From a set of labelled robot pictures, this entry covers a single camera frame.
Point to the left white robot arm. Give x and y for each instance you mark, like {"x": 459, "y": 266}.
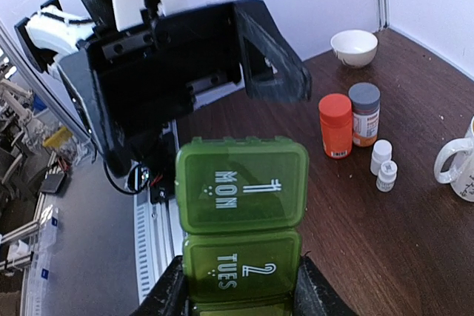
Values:
{"x": 50, "y": 34}

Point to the left aluminium frame post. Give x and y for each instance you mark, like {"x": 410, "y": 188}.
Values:
{"x": 51, "y": 91}

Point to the shorter small white bottle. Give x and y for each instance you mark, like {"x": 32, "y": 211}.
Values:
{"x": 387, "y": 175}

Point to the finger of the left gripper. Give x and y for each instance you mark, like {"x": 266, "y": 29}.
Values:
{"x": 272, "y": 69}

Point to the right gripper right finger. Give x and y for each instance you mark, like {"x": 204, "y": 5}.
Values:
{"x": 313, "y": 295}

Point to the orange pill bottle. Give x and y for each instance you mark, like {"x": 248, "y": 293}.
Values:
{"x": 336, "y": 120}

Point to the grey lid pill bottle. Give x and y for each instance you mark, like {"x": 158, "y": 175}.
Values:
{"x": 366, "y": 100}

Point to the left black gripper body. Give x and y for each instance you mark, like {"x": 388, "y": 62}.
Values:
{"x": 130, "y": 83}

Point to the green weekly pill organizer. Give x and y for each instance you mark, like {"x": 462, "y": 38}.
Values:
{"x": 240, "y": 203}

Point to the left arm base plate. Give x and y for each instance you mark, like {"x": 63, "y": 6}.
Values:
{"x": 155, "y": 153}

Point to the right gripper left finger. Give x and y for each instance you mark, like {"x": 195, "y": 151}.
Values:
{"x": 170, "y": 294}

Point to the aluminium front rail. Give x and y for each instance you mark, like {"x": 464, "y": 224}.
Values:
{"x": 158, "y": 235}

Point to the small white bowl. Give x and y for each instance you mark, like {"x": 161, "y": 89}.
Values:
{"x": 354, "y": 48}

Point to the white mug yellow inside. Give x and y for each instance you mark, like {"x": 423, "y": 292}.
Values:
{"x": 454, "y": 165}

